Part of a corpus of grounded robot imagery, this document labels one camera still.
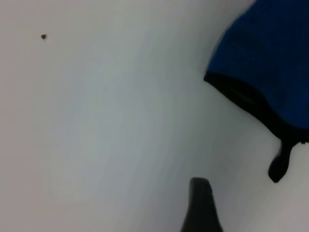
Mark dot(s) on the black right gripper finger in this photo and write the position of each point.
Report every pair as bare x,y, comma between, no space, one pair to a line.
200,207

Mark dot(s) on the blue cloth with black trim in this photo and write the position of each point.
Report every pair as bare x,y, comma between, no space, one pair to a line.
265,60

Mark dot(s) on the small dark speck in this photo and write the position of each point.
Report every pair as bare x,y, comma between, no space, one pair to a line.
43,36

